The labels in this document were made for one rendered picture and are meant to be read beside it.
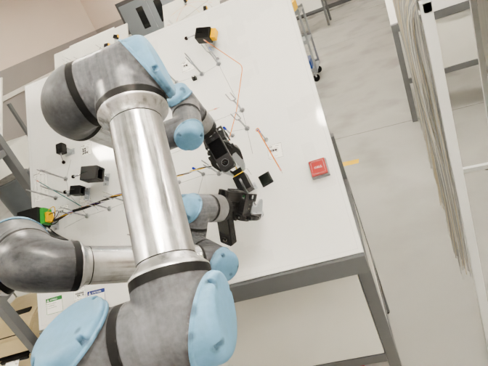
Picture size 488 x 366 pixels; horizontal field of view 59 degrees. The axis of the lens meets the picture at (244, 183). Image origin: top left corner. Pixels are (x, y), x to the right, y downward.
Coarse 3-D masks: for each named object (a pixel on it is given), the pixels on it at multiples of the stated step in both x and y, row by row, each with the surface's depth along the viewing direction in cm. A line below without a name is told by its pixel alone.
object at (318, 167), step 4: (312, 160) 136; (316, 160) 135; (320, 160) 135; (324, 160) 134; (312, 164) 135; (316, 164) 135; (320, 164) 134; (324, 164) 134; (312, 168) 135; (316, 168) 135; (320, 168) 134; (324, 168) 134; (312, 172) 135; (316, 172) 134; (320, 172) 134; (324, 172) 134; (312, 176) 135
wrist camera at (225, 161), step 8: (216, 136) 126; (208, 144) 126; (216, 144) 126; (224, 144) 127; (216, 152) 125; (224, 152) 125; (216, 160) 125; (224, 160) 124; (232, 160) 124; (224, 168) 124
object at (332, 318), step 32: (320, 288) 140; (352, 288) 139; (256, 320) 149; (288, 320) 148; (320, 320) 146; (352, 320) 145; (256, 352) 157; (288, 352) 155; (320, 352) 154; (352, 352) 152
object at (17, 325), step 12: (0, 144) 172; (0, 156) 171; (12, 156) 176; (12, 168) 177; (24, 168) 181; (24, 180) 179; (0, 300) 152; (0, 312) 152; (12, 312) 155; (12, 324) 155; (24, 324) 158; (24, 336) 157
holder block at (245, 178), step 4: (244, 172) 136; (236, 176) 136; (240, 176) 136; (244, 176) 136; (236, 180) 136; (244, 180) 135; (248, 180) 136; (236, 184) 136; (240, 184) 135; (244, 184) 135; (248, 184) 135; (252, 184) 138; (240, 188) 135; (244, 188) 137; (248, 188) 135; (252, 188) 136
